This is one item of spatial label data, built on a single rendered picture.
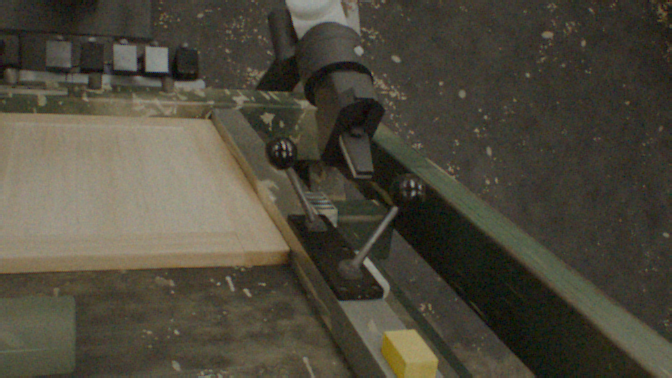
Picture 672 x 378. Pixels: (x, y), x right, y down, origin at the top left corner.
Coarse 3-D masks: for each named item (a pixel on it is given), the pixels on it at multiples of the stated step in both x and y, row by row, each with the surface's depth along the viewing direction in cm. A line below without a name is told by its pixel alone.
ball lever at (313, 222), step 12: (276, 144) 83; (288, 144) 83; (264, 156) 84; (276, 156) 83; (288, 156) 83; (276, 168) 84; (288, 168) 84; (300, 192) 86; (300, 204) 87; (312, 216) 88; (312, 228) 88; (324, 228) 88
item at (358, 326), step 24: (216, 120) 134; (240, 120) 133; (240, 144) 120; (264, 144) 122; (264, 168) 110; (264, 192) 102; (288, 192) 102; (288, 240) 91; (312, 264) 82; (312, 288) 82; (336, 312) 75; (360, 312) 73; (384, 312) 74; (336, 336) 75; (360, 336) 69; (360, 360) 69; (384, 360) 65
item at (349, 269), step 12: (396, 180) 77; (408, 180) 76; (420, 180) 76; (396, 192) 76; (408, 192) 75; (420, 192) 76; (396, 204) 77; (408, 204) 76; (420, 204) 77; (384, 228) 77; (372, 240) 78; (360, 252) 78; (348, 264) 78; (360, 264) 78; (348, 276) 77; (360, 276) 78
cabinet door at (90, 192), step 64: (0, 128) 120; (64, 128) 124; (128, 128) 128; (192, 128) 132; (0, 192) 96; (64, 192) 98; (128, 192) 101; (192, 192) 104; (0, 256) 79; (64, 256) 81; (128, 256) 83; (192, 256) 86; (256, 256) 88
